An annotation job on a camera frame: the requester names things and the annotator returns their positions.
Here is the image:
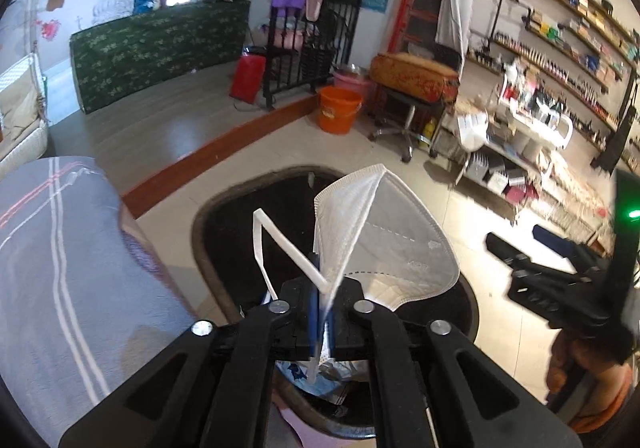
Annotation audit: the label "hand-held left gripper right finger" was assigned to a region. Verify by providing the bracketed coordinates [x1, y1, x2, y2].
[326, 279, 583, 448]

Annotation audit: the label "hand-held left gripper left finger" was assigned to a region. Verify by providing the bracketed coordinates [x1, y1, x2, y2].
[59, 278, 321, 448]

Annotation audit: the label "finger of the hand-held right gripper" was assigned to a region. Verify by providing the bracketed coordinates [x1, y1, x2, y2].
[507, 269, 626, 332]
[486, 224, 608, 279]

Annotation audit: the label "white face mask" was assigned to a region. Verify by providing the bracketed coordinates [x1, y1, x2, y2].
[252, 164, 461, 385]

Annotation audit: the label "dark brown trash bin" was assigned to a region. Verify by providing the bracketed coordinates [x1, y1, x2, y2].
[191, 165, 481, 439]

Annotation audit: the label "person's right forearm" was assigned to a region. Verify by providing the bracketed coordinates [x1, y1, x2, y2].
[546, 331, 635, 435]

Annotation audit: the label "white blue plastic wrapper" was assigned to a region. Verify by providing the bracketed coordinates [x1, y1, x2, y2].
[275, 359, 372, 410]

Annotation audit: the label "white product cart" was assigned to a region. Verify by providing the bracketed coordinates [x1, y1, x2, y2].
[432, 73, 574, 225]

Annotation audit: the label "white bag on cart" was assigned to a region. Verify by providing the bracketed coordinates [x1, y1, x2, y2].
[456, 111, 489, 152]

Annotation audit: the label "swivel stool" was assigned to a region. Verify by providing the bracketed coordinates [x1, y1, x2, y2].
[369, 93, 446, 164]

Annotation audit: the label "orange bucket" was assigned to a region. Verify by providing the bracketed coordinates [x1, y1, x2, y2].
[316, 86, 364, 135]

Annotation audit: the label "orange patterned cushion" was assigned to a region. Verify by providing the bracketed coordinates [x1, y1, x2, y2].
[369, 53, 460, 104]

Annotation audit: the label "pink plastic basin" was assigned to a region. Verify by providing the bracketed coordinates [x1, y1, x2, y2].
[332, 71, 377, 104]

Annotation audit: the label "grey striped blanket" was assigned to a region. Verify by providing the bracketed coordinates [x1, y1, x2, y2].
[0, 155, 201, 448]

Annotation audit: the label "red bag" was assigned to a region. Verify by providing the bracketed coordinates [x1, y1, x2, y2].
[229, 53, 267, 104]

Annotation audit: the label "pink basin in rack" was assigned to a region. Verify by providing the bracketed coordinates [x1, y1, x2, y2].
[270, 26, 309, 52]

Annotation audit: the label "black metal rack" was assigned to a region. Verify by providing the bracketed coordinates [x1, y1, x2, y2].
[263, 0, 364, 110]

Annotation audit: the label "green patterned counter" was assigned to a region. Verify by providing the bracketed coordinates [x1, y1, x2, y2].
[69, 1, 251, 115]

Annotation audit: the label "wall shelves of products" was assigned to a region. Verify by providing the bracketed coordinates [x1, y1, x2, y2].
[467, 0, 640, 150]

